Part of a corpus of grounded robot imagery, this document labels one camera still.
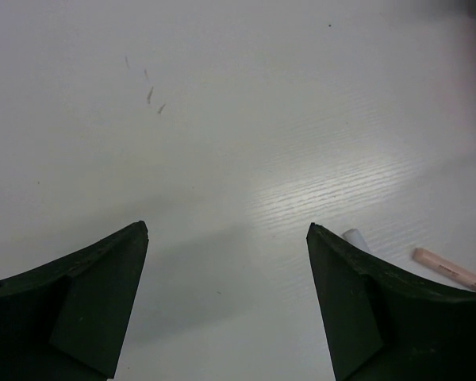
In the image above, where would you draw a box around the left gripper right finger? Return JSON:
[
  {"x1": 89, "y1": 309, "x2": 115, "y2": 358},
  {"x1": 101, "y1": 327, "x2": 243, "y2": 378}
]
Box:
[{"x1": 306, "y1": 224, "x2": 476, "y2": 380}]

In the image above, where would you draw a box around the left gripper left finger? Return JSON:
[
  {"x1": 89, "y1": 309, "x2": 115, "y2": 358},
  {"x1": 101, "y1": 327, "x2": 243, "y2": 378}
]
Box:
[{"x1": 0, "y1": 221, "x2": 148, "y2": 380}]

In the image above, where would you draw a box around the light blue mascara tube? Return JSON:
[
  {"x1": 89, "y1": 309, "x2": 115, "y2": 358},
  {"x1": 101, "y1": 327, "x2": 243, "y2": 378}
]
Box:
[{"x1": 343, "y1": 229, "x2": 371, "y2": 254}]

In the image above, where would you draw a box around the pink concealer stick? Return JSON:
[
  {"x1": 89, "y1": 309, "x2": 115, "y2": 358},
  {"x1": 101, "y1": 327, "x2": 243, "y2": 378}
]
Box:
[{"x1": 413, "y1": 248, "x2": 476, "y2": 291}]

